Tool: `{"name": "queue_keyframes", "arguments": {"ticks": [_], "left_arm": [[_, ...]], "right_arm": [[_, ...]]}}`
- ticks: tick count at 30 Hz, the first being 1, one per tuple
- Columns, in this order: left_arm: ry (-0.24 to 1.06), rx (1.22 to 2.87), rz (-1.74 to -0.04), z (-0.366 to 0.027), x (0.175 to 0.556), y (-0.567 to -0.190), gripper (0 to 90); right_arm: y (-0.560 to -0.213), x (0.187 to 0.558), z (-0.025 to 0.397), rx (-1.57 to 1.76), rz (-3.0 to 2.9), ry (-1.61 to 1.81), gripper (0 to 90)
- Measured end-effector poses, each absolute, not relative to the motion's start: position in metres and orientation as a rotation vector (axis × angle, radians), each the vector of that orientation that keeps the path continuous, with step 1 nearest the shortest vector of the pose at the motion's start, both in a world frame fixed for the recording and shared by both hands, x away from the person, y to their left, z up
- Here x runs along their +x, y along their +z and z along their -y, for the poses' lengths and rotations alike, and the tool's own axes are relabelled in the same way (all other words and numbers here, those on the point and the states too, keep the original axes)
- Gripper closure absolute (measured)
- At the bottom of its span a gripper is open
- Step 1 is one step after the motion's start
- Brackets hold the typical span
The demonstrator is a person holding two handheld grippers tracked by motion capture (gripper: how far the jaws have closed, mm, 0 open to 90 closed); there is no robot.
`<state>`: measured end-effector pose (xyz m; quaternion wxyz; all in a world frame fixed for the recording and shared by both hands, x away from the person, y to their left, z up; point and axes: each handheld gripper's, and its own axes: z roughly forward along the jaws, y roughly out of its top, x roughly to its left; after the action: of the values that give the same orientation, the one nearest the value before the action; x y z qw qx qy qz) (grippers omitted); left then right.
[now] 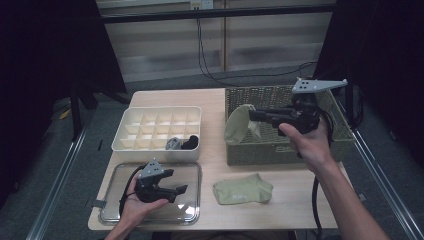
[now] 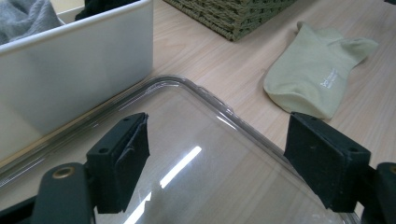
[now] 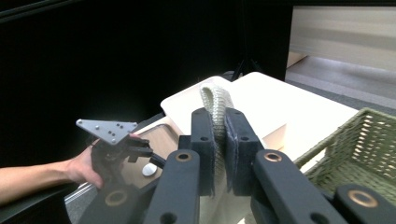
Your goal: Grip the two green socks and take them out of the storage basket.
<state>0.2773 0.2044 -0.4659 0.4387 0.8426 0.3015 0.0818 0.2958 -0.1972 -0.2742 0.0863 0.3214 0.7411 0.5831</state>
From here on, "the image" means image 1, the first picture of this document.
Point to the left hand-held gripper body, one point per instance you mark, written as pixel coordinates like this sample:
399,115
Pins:
150,188

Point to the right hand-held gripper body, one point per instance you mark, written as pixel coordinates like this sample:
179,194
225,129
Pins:
301,111

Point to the clear plastic lid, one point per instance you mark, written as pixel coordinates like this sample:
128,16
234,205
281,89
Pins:
190,173

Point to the white divided organizer box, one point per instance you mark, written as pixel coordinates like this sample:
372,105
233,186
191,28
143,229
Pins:
156,155

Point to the pale green sock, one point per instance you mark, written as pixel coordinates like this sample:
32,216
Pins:
243,190
238,123

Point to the grey sock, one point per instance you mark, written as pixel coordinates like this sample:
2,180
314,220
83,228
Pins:
173,144

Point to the green woven basket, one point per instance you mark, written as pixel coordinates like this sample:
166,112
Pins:
266,153

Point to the black sock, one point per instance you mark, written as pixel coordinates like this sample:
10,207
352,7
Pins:
190,142

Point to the person's left hand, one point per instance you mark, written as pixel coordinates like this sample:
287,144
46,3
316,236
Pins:
136,210

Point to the person's right hand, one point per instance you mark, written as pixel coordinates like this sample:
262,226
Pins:
310,150

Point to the grey tape strip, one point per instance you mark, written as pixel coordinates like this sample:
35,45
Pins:
96,203
362,197

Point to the black tape strip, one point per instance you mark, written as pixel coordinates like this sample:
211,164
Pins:
100,145

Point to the person's clothing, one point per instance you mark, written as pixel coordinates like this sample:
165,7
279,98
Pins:
233,236

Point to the black horizontal bar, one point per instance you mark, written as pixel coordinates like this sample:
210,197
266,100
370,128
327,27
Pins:
233,13

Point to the black stand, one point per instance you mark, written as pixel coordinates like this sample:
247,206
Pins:
76,113

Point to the black curtain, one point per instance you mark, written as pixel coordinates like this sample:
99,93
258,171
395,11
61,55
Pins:
393,50
40,66

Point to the yellow tape strip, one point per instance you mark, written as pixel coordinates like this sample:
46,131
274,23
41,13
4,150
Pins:
65,114

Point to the wooden post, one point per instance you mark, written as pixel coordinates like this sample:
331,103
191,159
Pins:
225,40

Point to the aluminium floor rail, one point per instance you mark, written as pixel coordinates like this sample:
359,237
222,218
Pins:
393,200
56,186

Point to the wall power socket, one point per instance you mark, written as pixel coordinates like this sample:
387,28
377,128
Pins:
206,4

